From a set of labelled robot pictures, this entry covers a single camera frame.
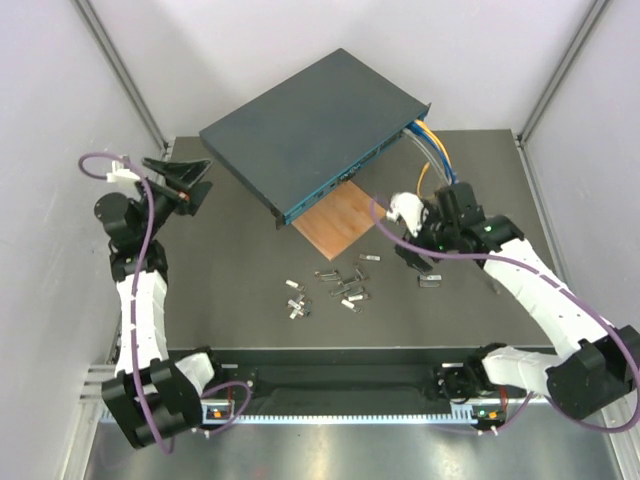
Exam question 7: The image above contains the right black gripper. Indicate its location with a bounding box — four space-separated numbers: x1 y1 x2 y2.
395 201 460 276

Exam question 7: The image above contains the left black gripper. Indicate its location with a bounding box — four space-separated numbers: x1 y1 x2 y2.
137 157 213 240

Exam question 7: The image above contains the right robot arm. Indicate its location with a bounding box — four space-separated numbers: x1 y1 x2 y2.
386 182 639 421

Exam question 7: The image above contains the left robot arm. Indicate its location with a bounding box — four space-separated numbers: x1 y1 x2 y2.
94 155 227 449

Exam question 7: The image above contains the wooden board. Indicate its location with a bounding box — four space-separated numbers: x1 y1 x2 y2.
293 181 374 260

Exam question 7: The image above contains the SFP module pile centre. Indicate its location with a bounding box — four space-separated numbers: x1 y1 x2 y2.
314 263 371 314

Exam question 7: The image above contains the black table mat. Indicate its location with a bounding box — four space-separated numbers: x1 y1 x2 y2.
147 129 561 351

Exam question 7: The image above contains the silver SFP module left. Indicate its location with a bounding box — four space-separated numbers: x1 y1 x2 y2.
285 279 306 292

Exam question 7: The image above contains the SFP module cluster left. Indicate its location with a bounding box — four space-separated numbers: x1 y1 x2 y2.
287 295 312 319

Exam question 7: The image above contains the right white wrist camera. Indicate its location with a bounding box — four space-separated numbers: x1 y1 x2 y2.
385 192 428 238

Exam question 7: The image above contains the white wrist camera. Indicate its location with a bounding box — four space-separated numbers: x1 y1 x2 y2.
385 192 428 238
106 156 141 187

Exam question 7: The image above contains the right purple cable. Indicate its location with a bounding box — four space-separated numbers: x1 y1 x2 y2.
368 197 640 435

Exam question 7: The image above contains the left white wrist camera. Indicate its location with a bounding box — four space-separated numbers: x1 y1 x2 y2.
106 156 141 187

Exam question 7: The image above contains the grey ethernet cable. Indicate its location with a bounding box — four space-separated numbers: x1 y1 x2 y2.
405 135 503 296

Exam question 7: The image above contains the dark blue network switch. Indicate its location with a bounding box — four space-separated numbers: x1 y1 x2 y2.
199 48 429 227

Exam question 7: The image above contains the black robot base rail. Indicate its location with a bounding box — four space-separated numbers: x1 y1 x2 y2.
200 347 499 418

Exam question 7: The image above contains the perforated cable duct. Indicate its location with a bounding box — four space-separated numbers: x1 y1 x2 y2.
99 397 506 427

